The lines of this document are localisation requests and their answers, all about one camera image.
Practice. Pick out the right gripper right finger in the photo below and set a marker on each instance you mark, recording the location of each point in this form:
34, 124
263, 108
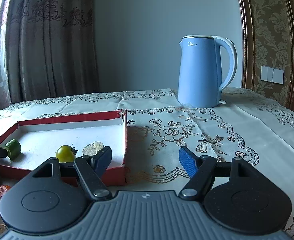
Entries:
200, 171

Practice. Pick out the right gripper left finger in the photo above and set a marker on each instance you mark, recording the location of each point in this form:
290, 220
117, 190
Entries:
90, 170

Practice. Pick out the green tomato front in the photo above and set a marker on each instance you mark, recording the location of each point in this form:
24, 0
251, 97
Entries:
66, 154

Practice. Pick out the dark sugarcane piece in box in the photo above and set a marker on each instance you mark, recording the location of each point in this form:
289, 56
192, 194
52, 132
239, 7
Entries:
92, 149

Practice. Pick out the green cucumber piece in box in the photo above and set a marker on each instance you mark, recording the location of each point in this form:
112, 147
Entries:
13, 148

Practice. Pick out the red shallow cardboard box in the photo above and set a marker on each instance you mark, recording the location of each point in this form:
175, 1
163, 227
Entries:
41, 138

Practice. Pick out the white floral tablecloth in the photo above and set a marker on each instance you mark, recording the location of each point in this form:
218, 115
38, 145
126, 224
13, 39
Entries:
249, 126

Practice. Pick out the light blue electric kettle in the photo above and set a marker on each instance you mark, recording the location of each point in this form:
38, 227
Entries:
200, 83

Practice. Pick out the brown patterned curtain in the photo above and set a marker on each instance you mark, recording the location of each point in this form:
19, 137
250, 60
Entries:
46, 49

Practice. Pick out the ornate brown headboard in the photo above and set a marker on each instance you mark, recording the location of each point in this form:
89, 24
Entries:
268, 40

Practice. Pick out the white wall switch panel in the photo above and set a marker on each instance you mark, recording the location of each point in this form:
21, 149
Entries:
272, 75

